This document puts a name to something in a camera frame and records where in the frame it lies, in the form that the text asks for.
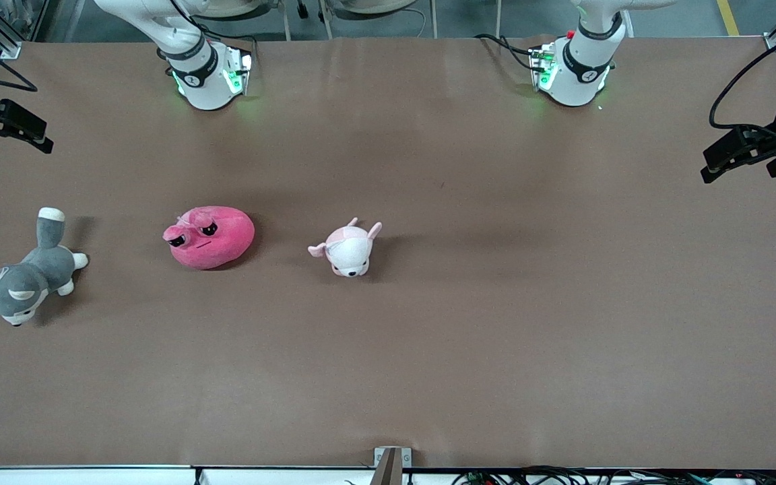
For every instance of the pink round plush toy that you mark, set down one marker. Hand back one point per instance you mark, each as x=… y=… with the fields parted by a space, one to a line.
x=219 y=242

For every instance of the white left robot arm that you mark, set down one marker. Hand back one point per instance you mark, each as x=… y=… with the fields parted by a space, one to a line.
x=580 y=74

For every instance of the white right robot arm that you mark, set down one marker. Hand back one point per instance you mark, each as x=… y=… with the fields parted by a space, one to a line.
x=206 y=87

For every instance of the grey husky plush toy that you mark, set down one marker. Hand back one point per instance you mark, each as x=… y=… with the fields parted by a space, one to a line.
x=31 y=276

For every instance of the white metal stand leg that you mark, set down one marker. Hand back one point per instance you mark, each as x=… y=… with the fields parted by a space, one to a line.
x=326 y=20
x=285 y=20
x=498 y=19
x=432 y=20

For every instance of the light pink plush animal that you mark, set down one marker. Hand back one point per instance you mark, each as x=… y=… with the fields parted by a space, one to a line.
x=347 y=252

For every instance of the beige round stool base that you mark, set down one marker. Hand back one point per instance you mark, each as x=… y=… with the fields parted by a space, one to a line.
x=378 y=5

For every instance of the white table edge rail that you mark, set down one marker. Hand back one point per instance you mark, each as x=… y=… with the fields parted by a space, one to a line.
x=91 y=477

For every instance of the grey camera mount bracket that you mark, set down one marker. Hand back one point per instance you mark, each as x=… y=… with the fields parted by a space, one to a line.
x=389 y=465

